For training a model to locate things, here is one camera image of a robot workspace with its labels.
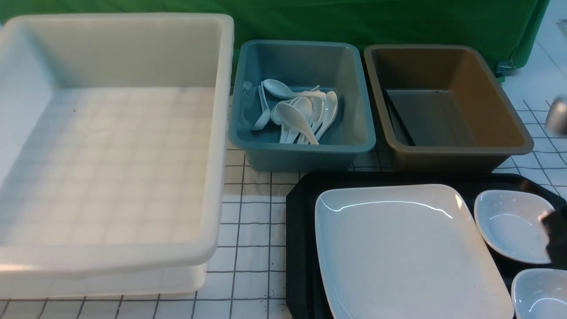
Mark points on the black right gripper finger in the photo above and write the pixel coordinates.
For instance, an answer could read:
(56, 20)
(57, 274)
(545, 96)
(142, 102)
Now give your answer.
(554, 223)

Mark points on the white bowl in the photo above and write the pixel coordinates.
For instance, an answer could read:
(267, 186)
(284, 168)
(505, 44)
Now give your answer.
(511, 223)
(540, 293)

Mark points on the white square rice plate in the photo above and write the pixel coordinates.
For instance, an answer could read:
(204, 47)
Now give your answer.
(405, 252)

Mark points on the black chopsticks pair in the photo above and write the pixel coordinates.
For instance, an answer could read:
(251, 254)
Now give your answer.
(395, 116)

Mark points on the white ceramic soup spoon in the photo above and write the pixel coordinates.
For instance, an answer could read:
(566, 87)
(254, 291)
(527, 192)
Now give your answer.
(295, 122)

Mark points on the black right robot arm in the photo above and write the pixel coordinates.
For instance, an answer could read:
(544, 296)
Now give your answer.
(556, 123)

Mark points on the brown plastic bin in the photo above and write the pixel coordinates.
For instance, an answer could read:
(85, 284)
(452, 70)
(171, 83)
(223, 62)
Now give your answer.
(452, 105)

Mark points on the metal binder clip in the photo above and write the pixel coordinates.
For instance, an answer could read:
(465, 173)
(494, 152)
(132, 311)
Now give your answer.
(505, 68)

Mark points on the green backdrop cloth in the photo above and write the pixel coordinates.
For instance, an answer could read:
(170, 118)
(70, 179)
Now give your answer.
(354, 20)

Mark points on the white spoon far right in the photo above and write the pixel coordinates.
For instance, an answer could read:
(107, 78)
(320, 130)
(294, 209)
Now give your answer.
(329, 114)

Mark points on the black serving tray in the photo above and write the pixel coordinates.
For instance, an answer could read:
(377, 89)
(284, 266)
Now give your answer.
(305, 295)

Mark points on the white spoon centre pile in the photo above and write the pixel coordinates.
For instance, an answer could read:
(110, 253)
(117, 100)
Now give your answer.
(289, 139)

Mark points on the blue plastic bin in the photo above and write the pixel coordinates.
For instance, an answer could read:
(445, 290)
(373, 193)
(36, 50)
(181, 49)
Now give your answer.
(302, 65)

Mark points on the white round spoon behind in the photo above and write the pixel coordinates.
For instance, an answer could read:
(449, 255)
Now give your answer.
(275, 118)

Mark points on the white spoon far left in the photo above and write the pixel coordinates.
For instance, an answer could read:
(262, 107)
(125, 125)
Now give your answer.
(266, 111)

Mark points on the white spoon top of pile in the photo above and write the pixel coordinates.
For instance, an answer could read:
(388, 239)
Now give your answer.
(282, 91)

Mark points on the large white plastic bin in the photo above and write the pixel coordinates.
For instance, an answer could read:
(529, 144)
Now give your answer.
(112, 139)

